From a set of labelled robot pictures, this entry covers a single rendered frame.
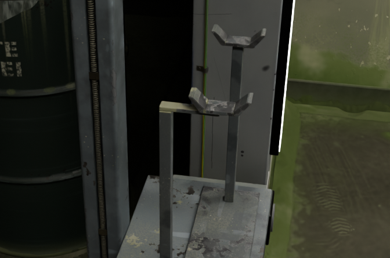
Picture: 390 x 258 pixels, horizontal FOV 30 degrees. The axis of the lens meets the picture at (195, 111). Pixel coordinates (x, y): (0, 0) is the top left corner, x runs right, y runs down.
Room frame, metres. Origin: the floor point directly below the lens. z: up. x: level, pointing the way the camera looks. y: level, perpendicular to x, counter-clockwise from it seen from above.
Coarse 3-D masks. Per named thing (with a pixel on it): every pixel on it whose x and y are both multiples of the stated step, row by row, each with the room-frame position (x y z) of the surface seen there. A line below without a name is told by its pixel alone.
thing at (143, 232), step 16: (144, 192) 1.02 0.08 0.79; (176, 192) 1.02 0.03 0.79; (192, 192) 1.02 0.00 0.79; (144, 208) 0.97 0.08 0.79; (176, 208) 0.97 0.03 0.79; (192, 208) 0.98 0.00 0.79; (144, 224) 0.93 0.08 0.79; (176, 224) 0.93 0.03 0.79; (192, 224) 0.93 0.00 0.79; (256, 224) 0.94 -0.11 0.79; (128, 240) 0.89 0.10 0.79; (144, 240) 0.89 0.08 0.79; (176, 240) 0.89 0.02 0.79; (256, 240) 0.90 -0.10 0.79; (128, 256) 0.85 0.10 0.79; (144, 256) 0.85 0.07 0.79; (176, 256) 0.85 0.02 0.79; (256, 256) 0.86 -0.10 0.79
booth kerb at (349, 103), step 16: (288, 80) 2.61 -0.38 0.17; (304, 80) 2.61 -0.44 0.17; (288, 96) 2.61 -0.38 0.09; (304, 96) 2.60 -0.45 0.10; (320, 96) 2.59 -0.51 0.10; (336, 96) 2.58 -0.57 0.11; (352, 96) 2.57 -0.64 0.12; (368, 96) 2.56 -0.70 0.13; (384, 96) 2.55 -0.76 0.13; (352, 112) 2.57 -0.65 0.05
